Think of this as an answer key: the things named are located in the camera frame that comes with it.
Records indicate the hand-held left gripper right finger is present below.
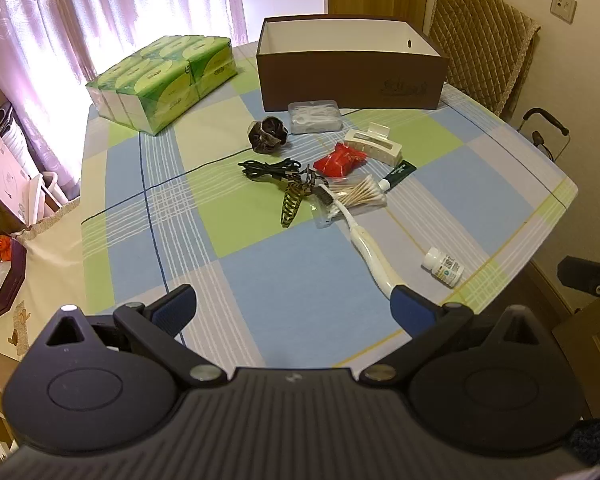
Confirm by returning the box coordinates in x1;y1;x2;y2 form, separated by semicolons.
362;285;556;387

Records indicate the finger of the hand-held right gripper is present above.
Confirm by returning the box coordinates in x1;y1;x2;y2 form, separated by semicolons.
557;256;600;293

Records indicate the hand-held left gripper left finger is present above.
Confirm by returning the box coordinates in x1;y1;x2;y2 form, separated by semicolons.
44;284;228;389

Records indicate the white pill bottle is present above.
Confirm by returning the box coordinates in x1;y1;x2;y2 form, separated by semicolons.
421;247;466;288

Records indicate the white toothbrush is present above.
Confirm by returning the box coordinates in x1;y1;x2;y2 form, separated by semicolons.
312;183;406;301

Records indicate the bag of cotton swabs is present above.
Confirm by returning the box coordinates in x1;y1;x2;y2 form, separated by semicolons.
325;175;388;211

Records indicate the dark green tube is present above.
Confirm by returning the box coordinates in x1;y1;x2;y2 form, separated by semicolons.
380;160;417;192

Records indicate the leopard print hair clip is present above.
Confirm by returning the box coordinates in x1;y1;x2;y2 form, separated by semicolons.
279;180;313;228

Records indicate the red snack packet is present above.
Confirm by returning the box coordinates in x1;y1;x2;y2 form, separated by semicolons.
312;142;368;178

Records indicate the white hair claw clip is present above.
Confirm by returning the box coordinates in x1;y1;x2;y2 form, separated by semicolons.
344;122;403;166

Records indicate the black cable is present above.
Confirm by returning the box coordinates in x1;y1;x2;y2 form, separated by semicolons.
237;158;303;181

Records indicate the brown satin scrunchie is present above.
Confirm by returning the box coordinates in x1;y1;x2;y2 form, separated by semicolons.
245;116;288;153

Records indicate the clear floss pick box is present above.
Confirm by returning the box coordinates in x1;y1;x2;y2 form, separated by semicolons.
287;101;343;135

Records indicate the checked tablecloth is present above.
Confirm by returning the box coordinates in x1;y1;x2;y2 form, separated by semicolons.
80;40;579;376

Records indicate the dark cloth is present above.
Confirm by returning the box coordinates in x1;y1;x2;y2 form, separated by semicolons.
567;417;600;466

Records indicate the cream fringed cloth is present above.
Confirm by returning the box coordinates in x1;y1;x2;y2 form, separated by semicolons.
0;197;87;361

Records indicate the brown octagonal tray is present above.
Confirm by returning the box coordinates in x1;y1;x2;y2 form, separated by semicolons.
0;237;28;321

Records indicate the chair with quilted cover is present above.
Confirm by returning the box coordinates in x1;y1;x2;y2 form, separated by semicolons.
427;0;542;121

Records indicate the green tissue multipack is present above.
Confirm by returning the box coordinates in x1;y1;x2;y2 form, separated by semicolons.
85;35;238;136

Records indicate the pink sheer curtain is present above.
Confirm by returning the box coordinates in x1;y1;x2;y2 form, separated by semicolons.
0;0;248;196

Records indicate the black metal cart handle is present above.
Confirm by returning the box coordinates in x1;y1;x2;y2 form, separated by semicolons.
519;107;572;161

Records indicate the beige wall socket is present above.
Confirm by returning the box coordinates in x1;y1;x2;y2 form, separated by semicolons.
551;0;577;23

